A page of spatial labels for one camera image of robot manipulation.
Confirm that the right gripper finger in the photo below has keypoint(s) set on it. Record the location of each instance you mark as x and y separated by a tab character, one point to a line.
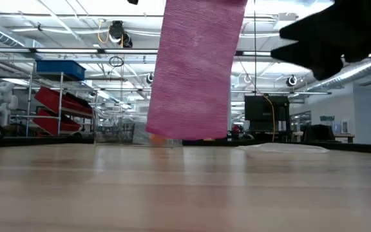
314	58
311	29

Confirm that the pink elastic bandage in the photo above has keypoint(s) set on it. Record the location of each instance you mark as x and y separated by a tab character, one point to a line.
195	80

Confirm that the clear plastic container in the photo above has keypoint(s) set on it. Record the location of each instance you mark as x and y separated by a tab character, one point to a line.
114	132

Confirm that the orange elastic bandage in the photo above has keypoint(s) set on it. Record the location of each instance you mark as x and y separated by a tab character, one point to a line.
156	140

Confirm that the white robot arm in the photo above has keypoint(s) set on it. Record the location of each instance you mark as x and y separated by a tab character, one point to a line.
3	100

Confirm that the black office chair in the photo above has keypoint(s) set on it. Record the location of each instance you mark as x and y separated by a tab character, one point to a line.
317	133

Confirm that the black monitor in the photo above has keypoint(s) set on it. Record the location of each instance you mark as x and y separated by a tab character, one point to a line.
259	112

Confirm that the long ceiling light bar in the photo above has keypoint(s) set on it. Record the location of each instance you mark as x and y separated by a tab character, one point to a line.
69	50

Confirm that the wooden desk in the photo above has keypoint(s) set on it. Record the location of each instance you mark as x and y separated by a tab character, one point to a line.
345	136

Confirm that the blue storage bin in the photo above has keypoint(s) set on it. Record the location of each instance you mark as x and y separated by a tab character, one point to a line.
60	69

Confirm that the metal shelf rack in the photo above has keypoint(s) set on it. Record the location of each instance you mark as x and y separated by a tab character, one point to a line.
61	79

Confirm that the large red storage bin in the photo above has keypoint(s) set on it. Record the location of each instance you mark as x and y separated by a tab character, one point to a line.
50	98

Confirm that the small red storage bin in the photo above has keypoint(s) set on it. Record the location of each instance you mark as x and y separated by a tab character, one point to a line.
48	124

